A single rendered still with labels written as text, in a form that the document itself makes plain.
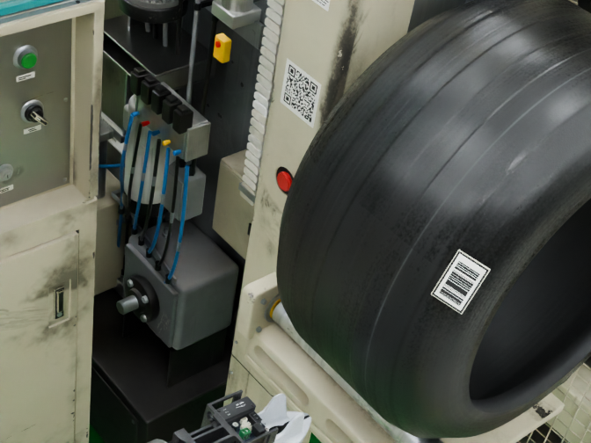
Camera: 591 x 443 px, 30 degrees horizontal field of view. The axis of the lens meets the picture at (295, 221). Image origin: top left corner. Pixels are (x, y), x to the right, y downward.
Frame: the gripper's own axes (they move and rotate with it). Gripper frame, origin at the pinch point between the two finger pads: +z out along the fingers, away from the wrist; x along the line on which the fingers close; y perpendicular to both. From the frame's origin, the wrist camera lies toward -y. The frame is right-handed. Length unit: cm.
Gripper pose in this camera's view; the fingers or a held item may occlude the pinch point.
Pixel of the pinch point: (300, 424)
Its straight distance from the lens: 139.8
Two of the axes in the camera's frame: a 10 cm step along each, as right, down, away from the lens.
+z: 7.4, -2.4, 6.3
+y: 2.3, -7.9, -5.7
